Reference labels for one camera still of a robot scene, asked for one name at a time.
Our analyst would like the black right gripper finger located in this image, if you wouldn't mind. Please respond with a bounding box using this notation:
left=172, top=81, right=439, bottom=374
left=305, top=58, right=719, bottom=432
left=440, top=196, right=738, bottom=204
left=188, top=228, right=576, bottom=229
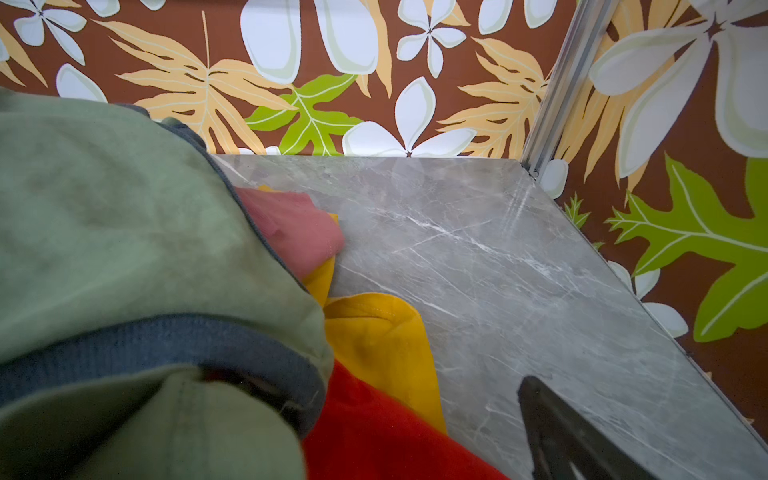
left=518, top=376, right=654, bottom=480

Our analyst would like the red cloth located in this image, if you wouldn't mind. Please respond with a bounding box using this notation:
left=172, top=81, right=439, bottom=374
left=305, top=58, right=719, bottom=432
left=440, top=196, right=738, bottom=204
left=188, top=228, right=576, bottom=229
left=302, top=362, right=505, bottom=479

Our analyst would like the yellow cloth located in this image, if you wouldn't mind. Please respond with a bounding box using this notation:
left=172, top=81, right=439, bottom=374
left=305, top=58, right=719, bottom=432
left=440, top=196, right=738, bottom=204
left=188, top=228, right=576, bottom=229
left=257, top=184, right=449, bottom=436

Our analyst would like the pink cloth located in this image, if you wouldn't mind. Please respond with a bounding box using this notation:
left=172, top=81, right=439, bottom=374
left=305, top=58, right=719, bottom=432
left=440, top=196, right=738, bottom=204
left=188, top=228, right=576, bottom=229
left=236, top=187, right=345, bottom=280

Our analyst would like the green cloth with grey trim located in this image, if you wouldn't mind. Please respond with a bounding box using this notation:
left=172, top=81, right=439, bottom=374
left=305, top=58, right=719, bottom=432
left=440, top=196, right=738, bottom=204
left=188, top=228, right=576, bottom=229
left=1, top=89, right=333, bottom=479

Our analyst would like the aluminium frame corner post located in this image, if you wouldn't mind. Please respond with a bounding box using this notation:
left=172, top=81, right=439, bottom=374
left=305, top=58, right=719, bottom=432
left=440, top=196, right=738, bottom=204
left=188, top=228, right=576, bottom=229
left=520, top=0, right=619, bottom=179

